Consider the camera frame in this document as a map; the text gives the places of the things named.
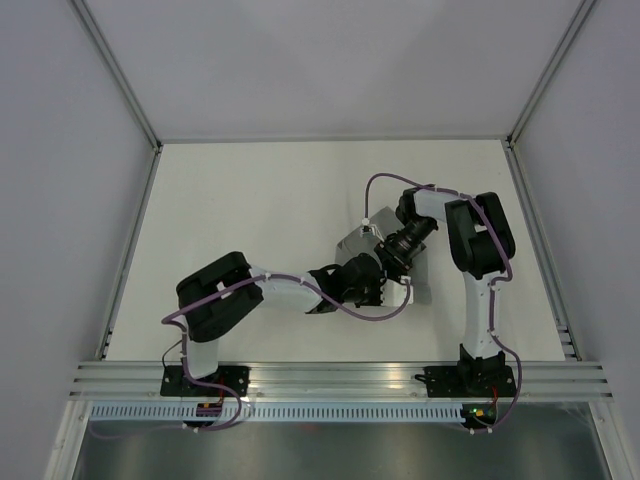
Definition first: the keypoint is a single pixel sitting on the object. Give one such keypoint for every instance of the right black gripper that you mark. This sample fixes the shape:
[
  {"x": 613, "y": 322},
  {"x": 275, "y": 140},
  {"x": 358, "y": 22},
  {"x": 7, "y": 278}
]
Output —
[{"x": 392, "y": 260}]

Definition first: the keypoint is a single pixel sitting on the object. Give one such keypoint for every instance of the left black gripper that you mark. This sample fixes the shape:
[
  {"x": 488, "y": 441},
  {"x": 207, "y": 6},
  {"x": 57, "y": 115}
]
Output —
[{"x": 378, "y": 282}]

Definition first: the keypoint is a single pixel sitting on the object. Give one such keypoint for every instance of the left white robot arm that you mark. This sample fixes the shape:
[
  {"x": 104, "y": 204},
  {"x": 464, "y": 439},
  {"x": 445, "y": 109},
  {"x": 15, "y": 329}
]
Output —
[{"x": 244, "y": 288}]

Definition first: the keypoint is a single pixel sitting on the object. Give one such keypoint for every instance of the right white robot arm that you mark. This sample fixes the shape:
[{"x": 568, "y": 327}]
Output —
[{"x": 481, "y": 245}]

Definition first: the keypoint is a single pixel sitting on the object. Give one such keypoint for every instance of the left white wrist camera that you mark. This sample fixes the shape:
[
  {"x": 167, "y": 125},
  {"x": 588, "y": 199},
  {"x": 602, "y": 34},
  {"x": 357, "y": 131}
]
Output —
[{"x": 397, "y": 293}]

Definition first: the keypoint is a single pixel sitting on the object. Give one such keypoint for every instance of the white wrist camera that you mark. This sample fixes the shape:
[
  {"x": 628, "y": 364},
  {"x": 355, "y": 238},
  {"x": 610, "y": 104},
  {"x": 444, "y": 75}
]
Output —
[
  {"x": 397, "y": 293},
  {"x": 369, "y": 229}
]

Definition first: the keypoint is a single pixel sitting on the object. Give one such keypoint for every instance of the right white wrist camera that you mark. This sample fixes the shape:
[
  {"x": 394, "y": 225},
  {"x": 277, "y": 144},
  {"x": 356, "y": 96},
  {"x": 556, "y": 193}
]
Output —
[{"x": 369, "y": 229}]

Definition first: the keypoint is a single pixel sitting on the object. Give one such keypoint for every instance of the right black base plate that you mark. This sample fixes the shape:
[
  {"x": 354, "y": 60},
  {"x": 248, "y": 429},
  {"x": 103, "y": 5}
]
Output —
[{"x": 450, "y": 382}]

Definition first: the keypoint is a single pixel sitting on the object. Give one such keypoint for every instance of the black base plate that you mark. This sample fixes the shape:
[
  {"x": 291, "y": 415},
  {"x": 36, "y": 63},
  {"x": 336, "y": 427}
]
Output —
[
  {"x": 226, "y": 379},
  {"x": 450, "y": 382}
]

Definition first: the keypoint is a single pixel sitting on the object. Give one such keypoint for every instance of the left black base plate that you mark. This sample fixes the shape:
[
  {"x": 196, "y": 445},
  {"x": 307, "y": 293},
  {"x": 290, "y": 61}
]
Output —
[{"x": 226, "y": 379}]

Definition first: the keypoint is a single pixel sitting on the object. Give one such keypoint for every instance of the aluminium mounting rail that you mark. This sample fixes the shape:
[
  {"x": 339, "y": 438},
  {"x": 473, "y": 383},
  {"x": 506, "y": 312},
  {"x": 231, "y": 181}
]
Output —
[{"x": 546, "y": 382}]

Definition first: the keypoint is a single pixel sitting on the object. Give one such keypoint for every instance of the white slotted cable duct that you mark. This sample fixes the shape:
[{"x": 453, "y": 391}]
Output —
[{"x": 280, "y": 412}]

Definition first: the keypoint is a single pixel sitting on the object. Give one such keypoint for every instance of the right aluminium frame post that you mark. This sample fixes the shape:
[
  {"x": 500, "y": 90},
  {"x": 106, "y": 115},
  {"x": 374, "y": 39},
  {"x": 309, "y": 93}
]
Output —
[{"x": 570, "y": 35}]

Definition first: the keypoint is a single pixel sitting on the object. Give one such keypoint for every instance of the aluminium frame post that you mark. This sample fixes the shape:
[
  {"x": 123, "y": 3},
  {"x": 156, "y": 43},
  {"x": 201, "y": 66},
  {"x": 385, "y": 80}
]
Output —
[
  {"x": 570, "y": 35},
  {"x": 100, "y": 43}
]

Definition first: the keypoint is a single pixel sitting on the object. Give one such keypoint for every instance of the left aluminium frame post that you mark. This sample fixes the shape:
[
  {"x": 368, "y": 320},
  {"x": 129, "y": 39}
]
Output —
[{"x": 100, "y": 43}]

